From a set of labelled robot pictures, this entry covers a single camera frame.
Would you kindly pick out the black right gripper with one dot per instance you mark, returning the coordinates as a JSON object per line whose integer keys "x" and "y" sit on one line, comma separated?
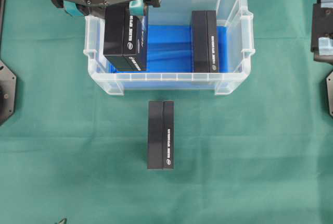
{"x": 321, "y": 35}

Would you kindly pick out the black box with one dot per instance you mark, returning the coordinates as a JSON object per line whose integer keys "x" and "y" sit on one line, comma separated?
{"x": 204, "y": 42}
{"x": 160, "y": 144}
{"x": 125, "y": 39}

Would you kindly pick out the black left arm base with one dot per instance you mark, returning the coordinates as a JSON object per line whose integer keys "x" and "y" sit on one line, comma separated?
{"x": 8, "y": 92}

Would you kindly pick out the clear plastic storage case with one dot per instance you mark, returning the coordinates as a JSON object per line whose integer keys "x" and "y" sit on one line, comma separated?
{"x": 233, "y": 14}

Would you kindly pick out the blue liner sheet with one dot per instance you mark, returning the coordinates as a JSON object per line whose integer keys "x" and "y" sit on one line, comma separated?
{"x": 170, "y": 50}

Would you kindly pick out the green table cloth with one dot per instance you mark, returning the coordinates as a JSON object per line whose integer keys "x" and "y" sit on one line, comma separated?
{"x": 262, "y": 154}

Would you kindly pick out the small dark object bottom edge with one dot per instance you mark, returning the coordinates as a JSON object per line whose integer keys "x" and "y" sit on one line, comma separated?
{"x": 63, "y": 221}

